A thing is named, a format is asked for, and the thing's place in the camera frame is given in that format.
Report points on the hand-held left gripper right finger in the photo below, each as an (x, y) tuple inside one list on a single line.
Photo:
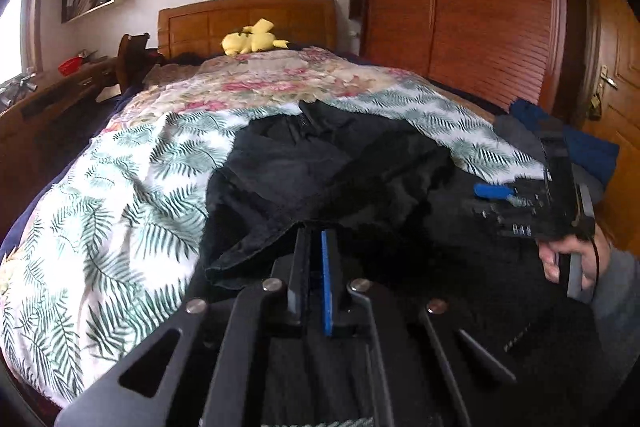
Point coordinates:
[(328, 287)]

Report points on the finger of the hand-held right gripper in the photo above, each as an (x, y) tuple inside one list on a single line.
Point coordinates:
[(492, 192), (500, 222)]

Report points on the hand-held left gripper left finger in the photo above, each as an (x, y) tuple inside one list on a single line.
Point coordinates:
[(300, 277)]

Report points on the black button coat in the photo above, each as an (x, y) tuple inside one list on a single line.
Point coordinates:
[(310, 172)]

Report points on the person's right forearm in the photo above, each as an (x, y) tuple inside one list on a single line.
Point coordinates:
[(620, 302)]

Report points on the person's right hand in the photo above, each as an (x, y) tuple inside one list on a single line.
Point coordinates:
[(597, 259)]

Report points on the blue folded garment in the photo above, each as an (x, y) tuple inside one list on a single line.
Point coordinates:
[(595, 152)]

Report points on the grey folded garment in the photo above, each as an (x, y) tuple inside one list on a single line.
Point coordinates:
[(515, 132)]

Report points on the wooden door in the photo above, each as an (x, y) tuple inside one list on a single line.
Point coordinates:
[(620, 107)]

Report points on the wooden slatted wardrobe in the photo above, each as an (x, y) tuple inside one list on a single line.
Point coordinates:
[(475, 7)]

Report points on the leaf print bed sheet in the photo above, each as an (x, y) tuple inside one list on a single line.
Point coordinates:
[(125, 207)]

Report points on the floral blanket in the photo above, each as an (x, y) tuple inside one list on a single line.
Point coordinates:
[(260, 82)]

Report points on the yellow plush toy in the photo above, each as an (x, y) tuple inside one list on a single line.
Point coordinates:
[(252, 39)]

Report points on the wooden bed headboard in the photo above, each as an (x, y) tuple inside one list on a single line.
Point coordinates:
[(200, 27)]

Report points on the dark wooden chair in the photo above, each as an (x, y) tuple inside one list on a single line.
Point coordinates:
[(132, 62)]

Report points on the wooden desk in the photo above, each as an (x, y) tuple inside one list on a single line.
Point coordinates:
[(50, 117)]

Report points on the wooden framed window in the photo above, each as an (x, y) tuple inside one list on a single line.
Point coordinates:
[(15, 32)]

